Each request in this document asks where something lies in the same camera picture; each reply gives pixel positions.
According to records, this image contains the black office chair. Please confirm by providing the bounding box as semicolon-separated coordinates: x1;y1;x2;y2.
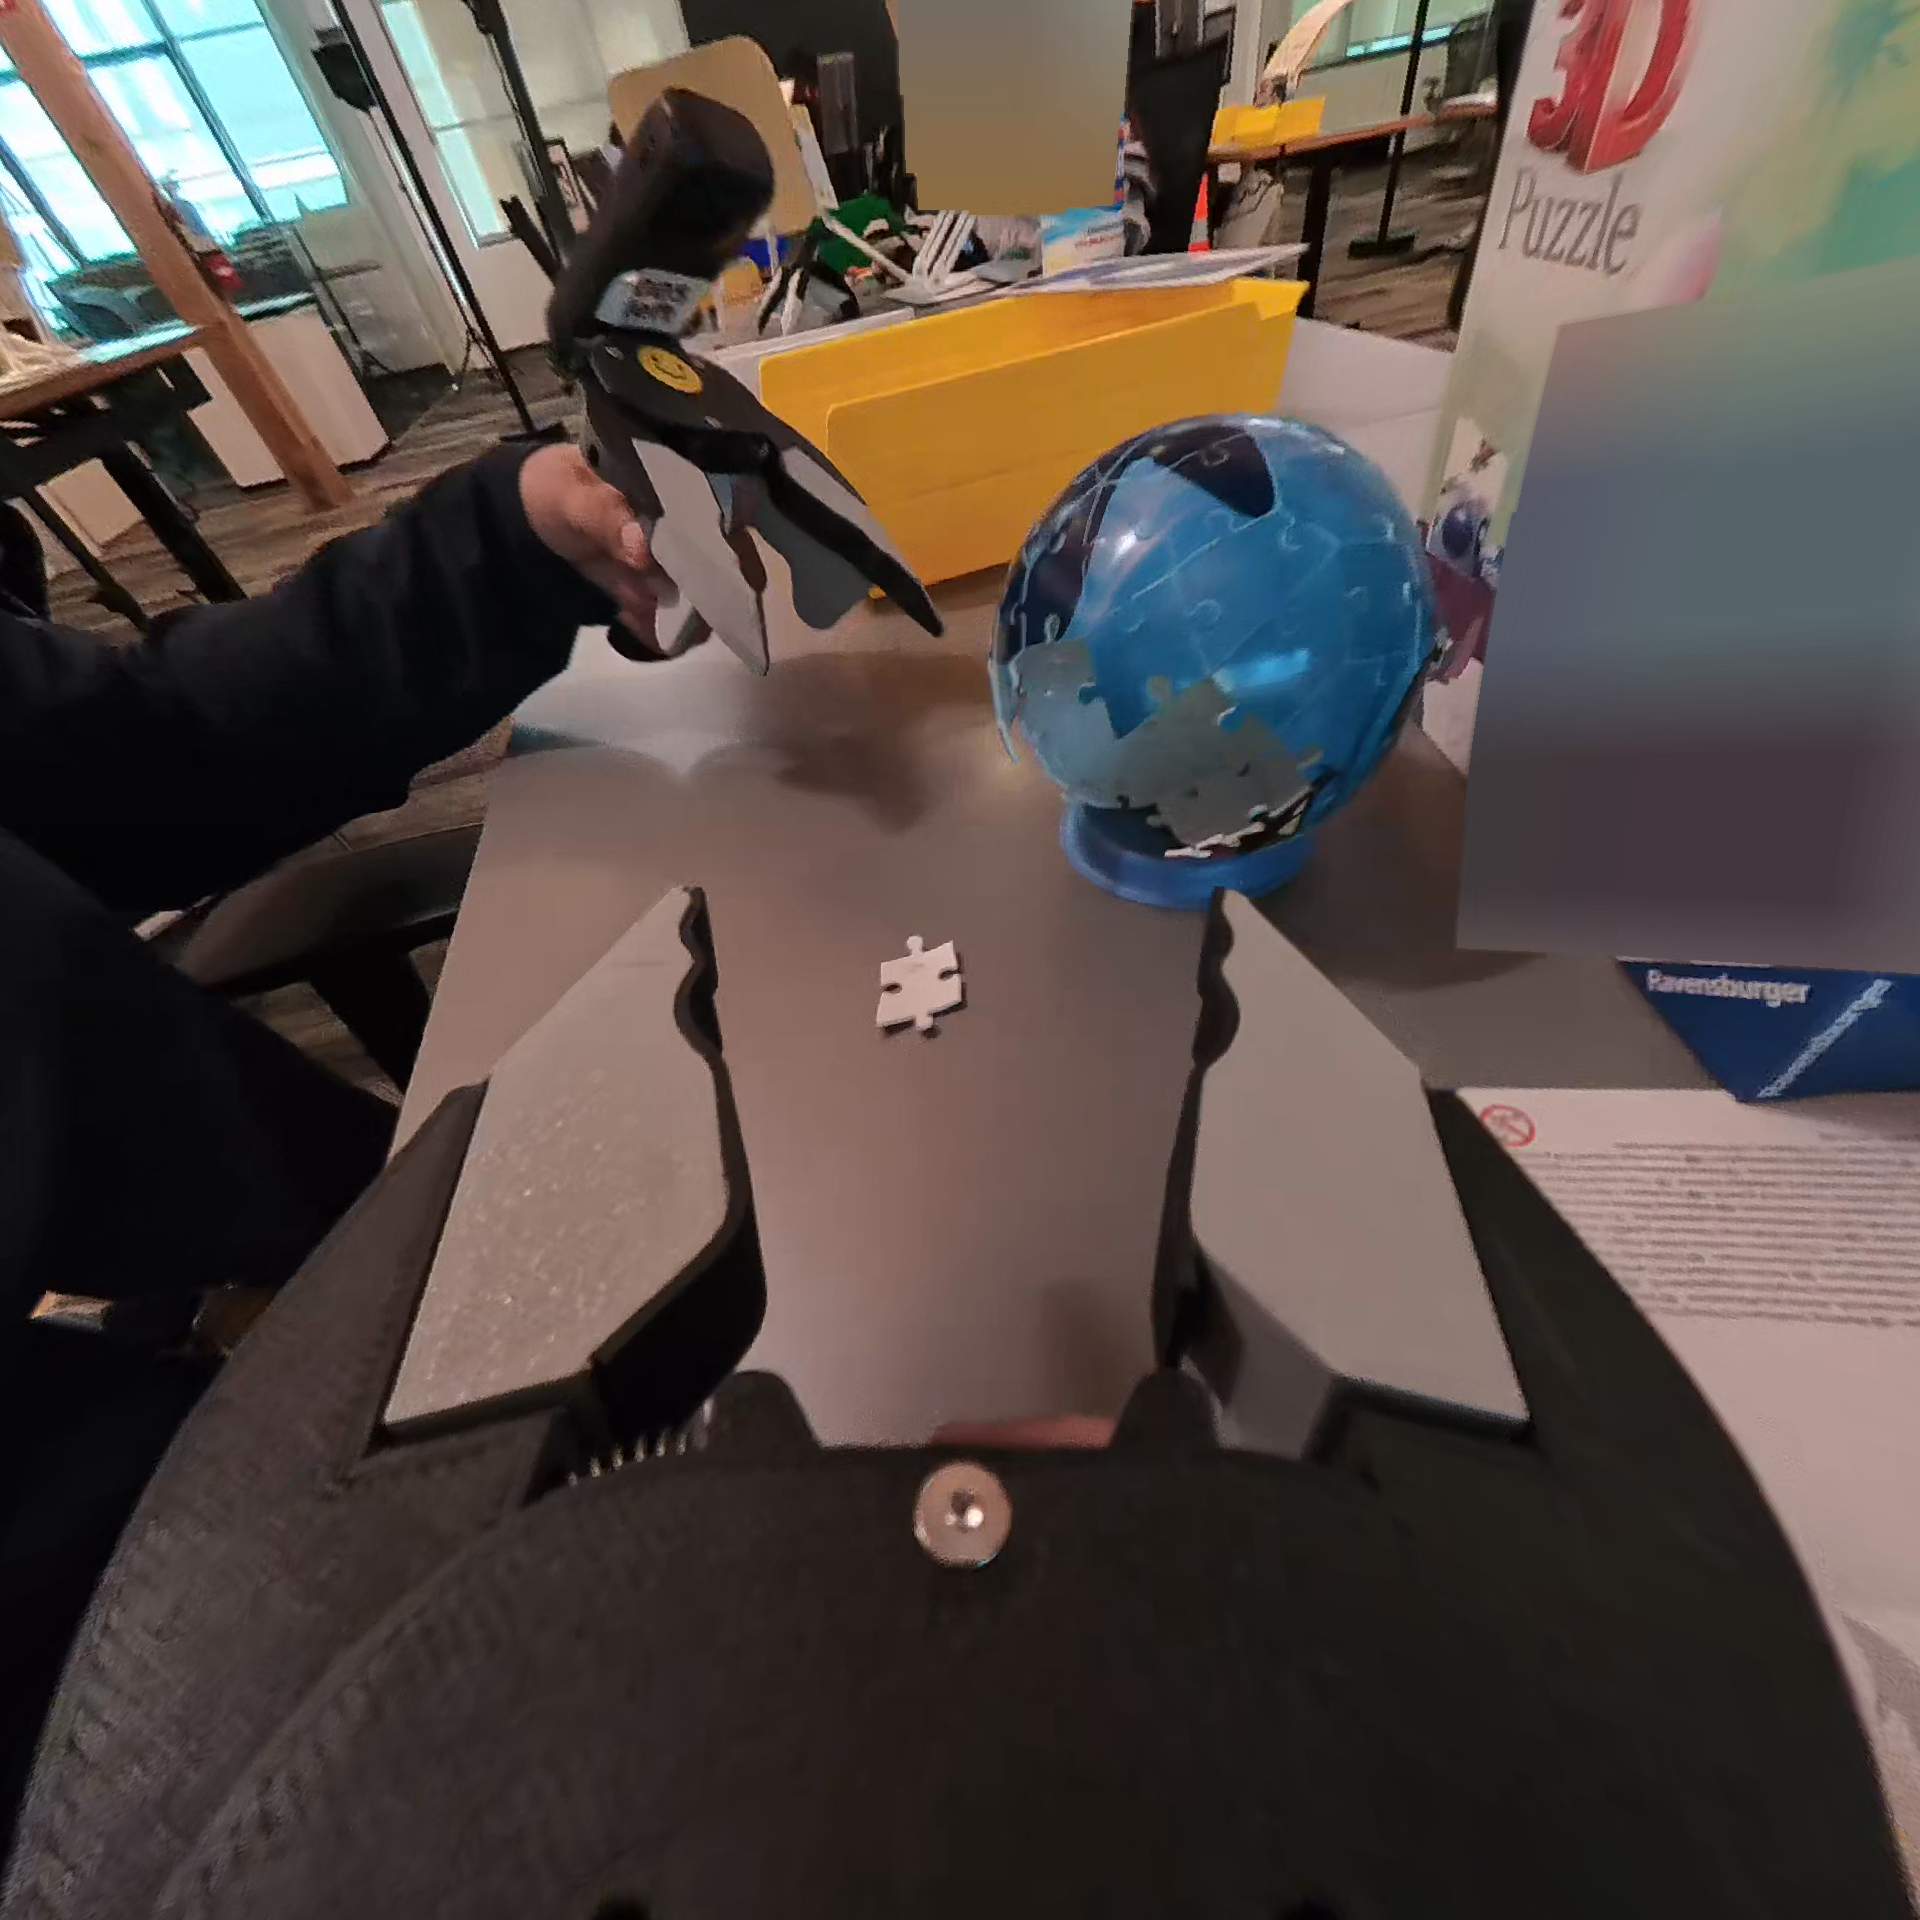
142;817;484;1098

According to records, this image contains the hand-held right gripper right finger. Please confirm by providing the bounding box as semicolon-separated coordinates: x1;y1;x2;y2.
1150;887;1532;1457

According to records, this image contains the person's left forearm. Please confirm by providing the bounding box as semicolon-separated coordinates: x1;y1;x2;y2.
0;451;634;903

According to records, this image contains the blue puzzle ball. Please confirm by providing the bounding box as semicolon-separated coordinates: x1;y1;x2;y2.
988;413;1444;865

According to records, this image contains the white instruction sheet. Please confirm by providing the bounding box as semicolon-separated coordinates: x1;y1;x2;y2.
1455;1089;1920;1847

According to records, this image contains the white cabinet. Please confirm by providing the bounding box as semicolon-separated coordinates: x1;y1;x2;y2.
180;301;392;489

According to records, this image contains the yellow storage bin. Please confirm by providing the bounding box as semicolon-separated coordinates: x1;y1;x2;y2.
704;274;1310;591

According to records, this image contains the blue round ball stand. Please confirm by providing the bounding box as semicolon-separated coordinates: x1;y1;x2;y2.
1060;786;1341;912

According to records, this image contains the single white puzzle piece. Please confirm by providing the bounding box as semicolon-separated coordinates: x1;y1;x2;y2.
874;935;966;1040

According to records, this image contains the tan rounded board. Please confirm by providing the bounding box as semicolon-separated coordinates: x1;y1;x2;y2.
607;37;819;227

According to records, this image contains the printed cartoon puzzle box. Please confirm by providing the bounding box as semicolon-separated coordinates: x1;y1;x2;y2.
1416;0;1920;1105

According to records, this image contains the wooden post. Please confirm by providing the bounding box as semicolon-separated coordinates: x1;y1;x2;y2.
0;0;355;513

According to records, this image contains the person's left hand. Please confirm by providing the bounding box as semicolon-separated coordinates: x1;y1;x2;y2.
517;441;669;648

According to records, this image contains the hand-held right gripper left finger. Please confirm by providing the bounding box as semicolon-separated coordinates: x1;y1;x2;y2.
378;886;771;1480

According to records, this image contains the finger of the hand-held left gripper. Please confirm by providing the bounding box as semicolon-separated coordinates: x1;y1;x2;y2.
748;439;944;641
634;441;775;677

